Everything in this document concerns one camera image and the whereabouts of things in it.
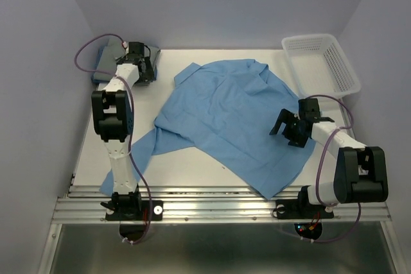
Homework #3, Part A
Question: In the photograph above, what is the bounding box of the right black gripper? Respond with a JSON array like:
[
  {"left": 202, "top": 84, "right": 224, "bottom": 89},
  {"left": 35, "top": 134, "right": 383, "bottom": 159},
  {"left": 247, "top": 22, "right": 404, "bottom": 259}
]
[{"left": 270, "top": 108, "right": 308, "bottom": 147}]

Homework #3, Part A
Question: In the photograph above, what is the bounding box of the light blue long sleeve shirt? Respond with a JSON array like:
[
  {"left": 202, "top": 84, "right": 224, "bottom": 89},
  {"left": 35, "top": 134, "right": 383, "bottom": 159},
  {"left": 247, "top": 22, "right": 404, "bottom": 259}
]
[{"left": 98, "top": 58, "right": 316, "bottom": 200}]

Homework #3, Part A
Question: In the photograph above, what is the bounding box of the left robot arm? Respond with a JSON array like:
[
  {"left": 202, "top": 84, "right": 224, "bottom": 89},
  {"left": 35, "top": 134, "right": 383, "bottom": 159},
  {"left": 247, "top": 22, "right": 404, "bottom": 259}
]
[{"left": 91, "top": 42, "right": 163, "bottom": 222}]

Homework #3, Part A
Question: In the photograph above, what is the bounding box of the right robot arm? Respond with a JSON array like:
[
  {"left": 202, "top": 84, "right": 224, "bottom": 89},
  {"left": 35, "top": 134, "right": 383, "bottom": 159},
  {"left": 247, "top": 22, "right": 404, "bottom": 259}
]
[{"left": 270, "top": 96, "right": 389, "bottom": 219}]

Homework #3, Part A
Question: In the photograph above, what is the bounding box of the folded grey shirt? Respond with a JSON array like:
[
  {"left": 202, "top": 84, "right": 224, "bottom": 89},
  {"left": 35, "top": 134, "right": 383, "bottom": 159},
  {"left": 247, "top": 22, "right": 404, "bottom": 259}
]
[{"left": 99, "top": 39, "right": 161, "bottom": 85}]

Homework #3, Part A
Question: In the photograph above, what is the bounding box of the white plastic basket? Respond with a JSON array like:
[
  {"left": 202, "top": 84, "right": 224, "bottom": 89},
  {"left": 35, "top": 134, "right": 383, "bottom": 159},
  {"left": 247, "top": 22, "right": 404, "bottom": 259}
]
[{"left": 281, "top": 33, "right": 361, "bottom": 98}]

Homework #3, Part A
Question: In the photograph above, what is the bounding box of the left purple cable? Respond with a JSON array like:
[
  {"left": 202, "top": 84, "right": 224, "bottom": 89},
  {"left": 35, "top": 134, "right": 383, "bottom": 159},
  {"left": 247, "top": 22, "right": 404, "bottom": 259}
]
[{"left": 74, "top": 32, "right": 153, "bottom": 245}]

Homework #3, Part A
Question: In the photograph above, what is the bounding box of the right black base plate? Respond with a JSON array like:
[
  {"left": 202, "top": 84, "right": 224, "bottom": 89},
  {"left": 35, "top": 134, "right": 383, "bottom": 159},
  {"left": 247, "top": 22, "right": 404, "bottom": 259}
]
[{"left": 272, "top": 199, "right": 335, "bottom": 220}]

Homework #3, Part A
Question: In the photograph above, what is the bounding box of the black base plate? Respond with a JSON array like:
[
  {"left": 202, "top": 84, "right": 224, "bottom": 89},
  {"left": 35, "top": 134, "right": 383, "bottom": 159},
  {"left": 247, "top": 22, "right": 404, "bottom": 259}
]
[
  {"left": 105, "top": 200, "right": 164, "bottom": 222},
  {"left": 272, "top": 199, "right": 335, "bottom": 220}
]

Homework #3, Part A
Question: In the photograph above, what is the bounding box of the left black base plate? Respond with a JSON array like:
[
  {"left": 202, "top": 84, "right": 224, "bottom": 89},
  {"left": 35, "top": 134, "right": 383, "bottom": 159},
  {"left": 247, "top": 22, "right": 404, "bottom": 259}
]
[{"left": 105, "top": 200, "right": 164, "bottom": 222}]

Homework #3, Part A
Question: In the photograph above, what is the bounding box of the aluminium rail frame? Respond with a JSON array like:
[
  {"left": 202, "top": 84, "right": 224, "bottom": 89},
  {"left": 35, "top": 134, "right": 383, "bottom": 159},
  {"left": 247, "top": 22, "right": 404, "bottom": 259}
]
[{"left": 37, "top": 97, "right": 399, "bottom": 274}]

